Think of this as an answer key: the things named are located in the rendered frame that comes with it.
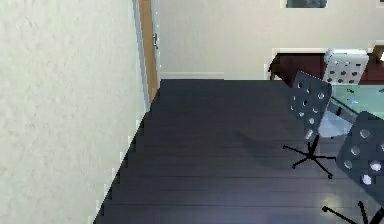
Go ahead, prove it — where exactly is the brown wooden room door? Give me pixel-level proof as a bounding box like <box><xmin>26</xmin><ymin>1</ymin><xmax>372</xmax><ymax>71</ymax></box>
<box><xmin>132</xmin><ymin>0</ymin><xmax>162</xmax><ymax>113</ymax></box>

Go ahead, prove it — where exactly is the dark red wooden cabinet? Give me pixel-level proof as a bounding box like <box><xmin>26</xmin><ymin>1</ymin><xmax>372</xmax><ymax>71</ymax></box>
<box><xmin>267</xmin><ymin>47</ymin><xmax>384</xmax><ymax>88</ymax></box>

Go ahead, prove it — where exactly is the dark grey perforated swivel chair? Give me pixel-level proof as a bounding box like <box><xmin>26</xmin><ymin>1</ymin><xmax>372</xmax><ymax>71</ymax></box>
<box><xmin>321</xmin><ymin>110</ymin><xmax>384</xmax><ymax>224</ymax></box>
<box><xmin>282</xmin><ymin>70</ymin><xmax>354</xmax><ymax>180</ymax></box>

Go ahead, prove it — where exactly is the white perforated chair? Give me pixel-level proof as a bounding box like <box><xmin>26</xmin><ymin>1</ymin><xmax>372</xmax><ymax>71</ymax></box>
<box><xmin>321</xmin><ymin>49</ymin><xmax>370</xmax><ymax>86</ymax></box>

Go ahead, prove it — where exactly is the glass top table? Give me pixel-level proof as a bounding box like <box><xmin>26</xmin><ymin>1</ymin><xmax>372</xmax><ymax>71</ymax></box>
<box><xmin>325</xmin><ymin>83</ymin><xmax>384</xmax><ymax>123</ymax></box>

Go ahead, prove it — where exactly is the framed dark wall picture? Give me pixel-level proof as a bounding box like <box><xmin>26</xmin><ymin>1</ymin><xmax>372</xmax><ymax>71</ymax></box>
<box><xmin>284</xmin><ymin>0</ymin><xmax>329</xmax><ymax>9</ymax></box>

